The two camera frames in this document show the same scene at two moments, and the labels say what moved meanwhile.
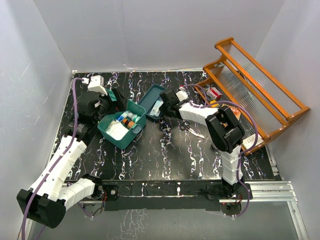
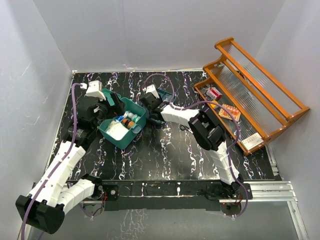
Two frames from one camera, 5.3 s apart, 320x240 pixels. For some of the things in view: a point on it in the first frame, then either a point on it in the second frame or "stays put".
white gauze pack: (116, 130) stays put
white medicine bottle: (133, 117) stays put
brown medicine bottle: (130, 124) stays put
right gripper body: (164, 109) -> (159, 99)
